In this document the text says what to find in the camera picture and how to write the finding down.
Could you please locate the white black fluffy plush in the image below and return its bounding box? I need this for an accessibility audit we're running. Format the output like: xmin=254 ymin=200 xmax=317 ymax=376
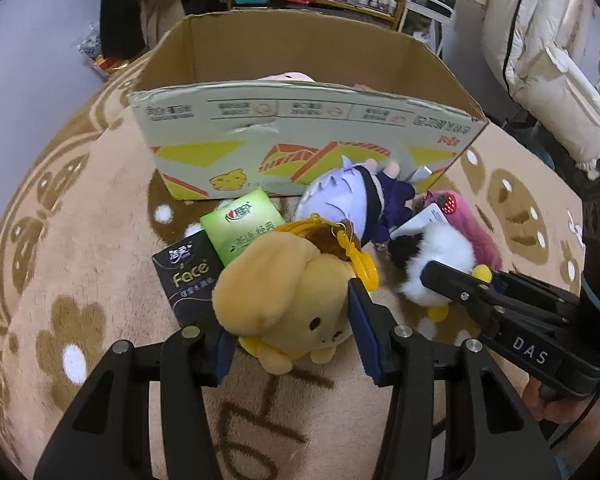
xmin=386 ymin=221 xmax=494 ymax=340

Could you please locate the pink bear plush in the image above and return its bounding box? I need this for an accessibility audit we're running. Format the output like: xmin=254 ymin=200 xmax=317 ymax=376
xmin=414 ymin=191 xmax=503 ymax=273

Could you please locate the yellow dog plush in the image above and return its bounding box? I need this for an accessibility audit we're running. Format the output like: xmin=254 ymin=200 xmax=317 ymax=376
xmin=212 ymin=214 xmax=379 ymax=375

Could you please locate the pink square plush cushion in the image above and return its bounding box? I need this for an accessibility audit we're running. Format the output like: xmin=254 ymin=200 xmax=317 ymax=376
xmin=259 ymin=72 xmax=314 ymax=82

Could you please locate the person's right hand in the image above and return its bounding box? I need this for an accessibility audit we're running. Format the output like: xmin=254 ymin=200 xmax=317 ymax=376
xmin=521 ymin=377 xmax=600 ymax=427

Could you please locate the purple-haired doll plush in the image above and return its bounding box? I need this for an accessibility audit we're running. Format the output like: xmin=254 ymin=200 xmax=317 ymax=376
xmin=294 ymin=156 xmax=416 ymax=245

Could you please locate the beige patterned round rug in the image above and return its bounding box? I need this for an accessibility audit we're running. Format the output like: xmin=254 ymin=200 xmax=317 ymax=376
xmin=0 ymin=61 xmax=584 ymax=479

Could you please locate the black Face tissue pack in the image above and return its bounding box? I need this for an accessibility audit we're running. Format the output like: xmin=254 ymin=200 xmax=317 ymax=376
xmin=151 ymin=231 xmax=224 ymax=327

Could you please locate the green tissue pack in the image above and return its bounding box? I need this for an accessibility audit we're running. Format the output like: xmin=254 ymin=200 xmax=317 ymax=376
xmin=200 ymin=188 xmax=285 ymax=266

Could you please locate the white duvet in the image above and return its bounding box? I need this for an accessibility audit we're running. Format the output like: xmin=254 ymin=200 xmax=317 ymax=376
xmin=482 ymin=0 xmax=600 ymax=181

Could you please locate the brown cardboard box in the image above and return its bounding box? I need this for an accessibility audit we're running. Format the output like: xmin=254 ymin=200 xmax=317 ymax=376
xmin=129 ymin=10 xmax=488 ymax=200

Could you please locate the white rolling cart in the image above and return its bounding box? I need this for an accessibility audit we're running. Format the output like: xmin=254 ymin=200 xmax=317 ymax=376
xmin=402 ymin=0 xmax=456 ymax=58

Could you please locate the black hanging coat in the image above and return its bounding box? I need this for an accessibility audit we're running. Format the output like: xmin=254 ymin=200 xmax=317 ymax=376
xmin=99 ymin=0 xmax=146 ymax=60

